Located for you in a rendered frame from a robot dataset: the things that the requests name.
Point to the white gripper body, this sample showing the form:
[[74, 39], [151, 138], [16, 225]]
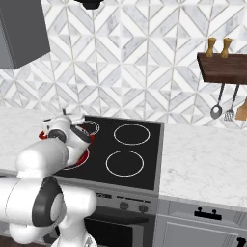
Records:
[[76, 119]]

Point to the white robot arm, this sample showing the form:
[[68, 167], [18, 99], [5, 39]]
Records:
[[35, 160]]

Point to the red pot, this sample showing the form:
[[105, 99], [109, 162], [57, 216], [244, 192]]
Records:
[[84, 157]]

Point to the metal slotted spatula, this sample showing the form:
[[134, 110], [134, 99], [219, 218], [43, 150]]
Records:
[[229, 115]]

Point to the black hob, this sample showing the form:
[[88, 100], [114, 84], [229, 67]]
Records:
[[128, 151]]

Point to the grey oven knob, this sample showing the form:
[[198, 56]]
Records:
[[143, 209], [124, 205]]

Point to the grey range hood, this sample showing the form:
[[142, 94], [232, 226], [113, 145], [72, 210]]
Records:
[[22, 32]]

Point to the grey oven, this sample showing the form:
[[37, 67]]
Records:
[[128, 228]]

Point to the grey drawer front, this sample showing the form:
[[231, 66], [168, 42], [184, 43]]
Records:
[[180, 209]]

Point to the metal hanging ladle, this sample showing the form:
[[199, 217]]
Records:
[[216, 111]]

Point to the wooden salt shaker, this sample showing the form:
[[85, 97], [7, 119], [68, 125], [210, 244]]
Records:
[[211, 47]]

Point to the dark wooden shelf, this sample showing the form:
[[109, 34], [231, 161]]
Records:
[[223, 67]]

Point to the grey cupboard door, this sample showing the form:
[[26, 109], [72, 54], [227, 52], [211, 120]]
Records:
[[193, 233]]

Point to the wooden pepper shaker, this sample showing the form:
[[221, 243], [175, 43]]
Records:
[[226, 47]]

